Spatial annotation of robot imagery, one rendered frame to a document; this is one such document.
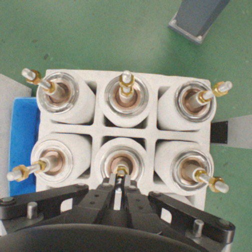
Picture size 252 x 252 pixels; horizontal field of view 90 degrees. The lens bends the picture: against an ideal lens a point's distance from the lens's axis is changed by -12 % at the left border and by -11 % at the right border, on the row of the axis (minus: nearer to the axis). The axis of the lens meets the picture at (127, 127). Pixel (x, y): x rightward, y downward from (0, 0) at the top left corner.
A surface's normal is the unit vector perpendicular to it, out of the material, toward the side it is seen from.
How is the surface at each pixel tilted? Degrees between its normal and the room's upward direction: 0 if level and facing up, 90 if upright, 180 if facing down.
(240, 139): 90
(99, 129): 0
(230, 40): 0
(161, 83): 0
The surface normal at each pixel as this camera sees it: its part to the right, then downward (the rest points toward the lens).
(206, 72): 0.01, -0.05
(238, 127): -1.00, -0.07
